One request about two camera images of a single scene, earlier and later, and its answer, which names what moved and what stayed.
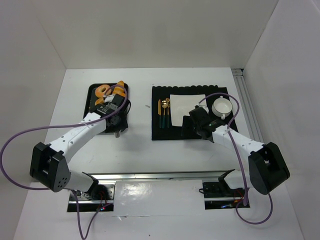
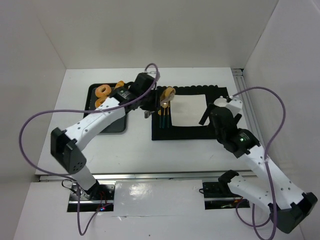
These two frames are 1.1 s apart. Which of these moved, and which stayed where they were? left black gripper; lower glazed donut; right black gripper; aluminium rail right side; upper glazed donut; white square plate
Moved: right black gripper; left black gripper
Stayed: upper glazed donut; white square plate; lower glazed donut; aluminium rail right side
